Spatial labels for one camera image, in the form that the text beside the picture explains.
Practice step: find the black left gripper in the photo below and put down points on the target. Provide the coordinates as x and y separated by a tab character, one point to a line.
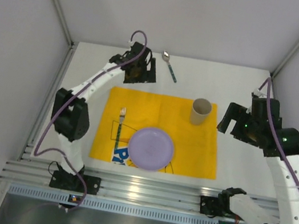
142	76

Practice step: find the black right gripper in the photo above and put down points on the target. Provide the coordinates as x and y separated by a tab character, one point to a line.
235	119

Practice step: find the metal fork teal handle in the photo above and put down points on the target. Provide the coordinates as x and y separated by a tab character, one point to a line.
122	116

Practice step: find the beige paper cup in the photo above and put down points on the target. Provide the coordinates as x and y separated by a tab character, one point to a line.
201	109

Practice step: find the yellow pikachu cloth placemat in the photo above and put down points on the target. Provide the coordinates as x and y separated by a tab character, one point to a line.
195	147

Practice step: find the purple plastic plate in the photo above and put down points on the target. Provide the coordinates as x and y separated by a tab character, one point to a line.
150	149

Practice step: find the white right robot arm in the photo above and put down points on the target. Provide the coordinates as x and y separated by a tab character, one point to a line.
282	157

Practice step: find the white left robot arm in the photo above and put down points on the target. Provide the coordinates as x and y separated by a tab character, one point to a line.
70	114

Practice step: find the metal spoon teal handle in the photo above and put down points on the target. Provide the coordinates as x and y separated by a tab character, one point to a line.
166	58

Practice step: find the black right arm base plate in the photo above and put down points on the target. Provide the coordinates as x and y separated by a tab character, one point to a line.
212	207

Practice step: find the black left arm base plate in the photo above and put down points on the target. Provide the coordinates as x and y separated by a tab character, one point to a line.
66	181

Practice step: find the aluminium mounting rail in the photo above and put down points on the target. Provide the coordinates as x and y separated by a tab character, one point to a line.
122	183

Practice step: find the slotted grey cable duct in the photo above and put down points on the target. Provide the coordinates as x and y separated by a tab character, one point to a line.
111	206

